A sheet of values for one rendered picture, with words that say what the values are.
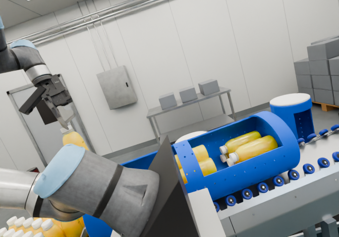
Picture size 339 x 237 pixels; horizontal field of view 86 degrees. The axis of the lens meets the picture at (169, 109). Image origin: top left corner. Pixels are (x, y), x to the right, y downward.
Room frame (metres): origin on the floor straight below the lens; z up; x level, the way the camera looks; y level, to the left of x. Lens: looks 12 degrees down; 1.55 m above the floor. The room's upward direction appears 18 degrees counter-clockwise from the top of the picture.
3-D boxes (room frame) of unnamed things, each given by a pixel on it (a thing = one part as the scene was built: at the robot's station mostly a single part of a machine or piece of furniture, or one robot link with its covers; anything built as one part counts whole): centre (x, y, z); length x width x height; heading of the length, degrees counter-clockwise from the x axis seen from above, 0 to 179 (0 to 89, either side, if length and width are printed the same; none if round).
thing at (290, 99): (1.41, -0.95, 1.03); 0.28 x 0.28 x 0.01
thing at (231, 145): (0.83, -0.29, 1.10); 0.19 x 0.07 x 0.07; 95
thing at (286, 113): (1.41, -0.95, 0.59); 0.28 x 0.28 x 0.88
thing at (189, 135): (1.24, -0.09, 1.03); 0.28 x 0.28 x 0.01
